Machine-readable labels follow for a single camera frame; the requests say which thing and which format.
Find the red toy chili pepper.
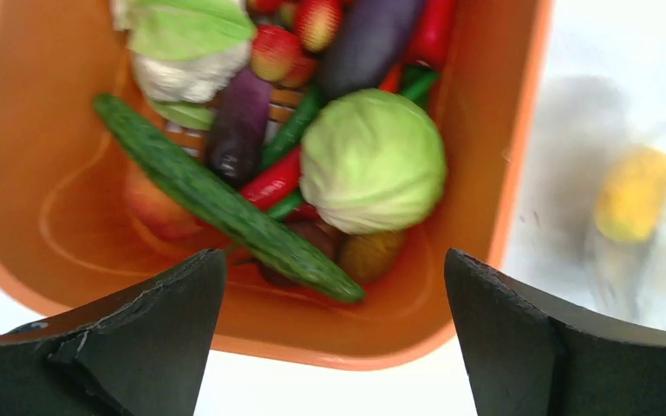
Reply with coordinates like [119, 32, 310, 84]
[404, 0, 458, 70]

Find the green toy cucumber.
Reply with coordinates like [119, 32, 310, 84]
[93, 93, 366, 303]

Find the toy strawberry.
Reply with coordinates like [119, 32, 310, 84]
[250, 24, 302, 81]
[293, 0, 343, 53]
[278, 54, 318, 88]

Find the small purple toy eggplant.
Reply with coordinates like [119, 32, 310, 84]
[204, 68, 272, 189]

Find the green toy cabbage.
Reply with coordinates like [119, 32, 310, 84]
[299, 89, 448, 234]

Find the clear zip top bag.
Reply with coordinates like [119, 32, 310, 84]
[506, 75, 666, 330]

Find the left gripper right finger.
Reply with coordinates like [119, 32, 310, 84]
[444, 249, 666, 416]

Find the orange plastic bin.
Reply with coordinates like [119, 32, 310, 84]
[0, 1, 553, 371]

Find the white toy cauliflower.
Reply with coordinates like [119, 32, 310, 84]
[110, 0, 256, 130]

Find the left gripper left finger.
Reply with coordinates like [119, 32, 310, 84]
[0, 250, 226, 415]

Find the yellow toy corn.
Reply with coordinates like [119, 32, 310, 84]
[593, 146, 666, 243]

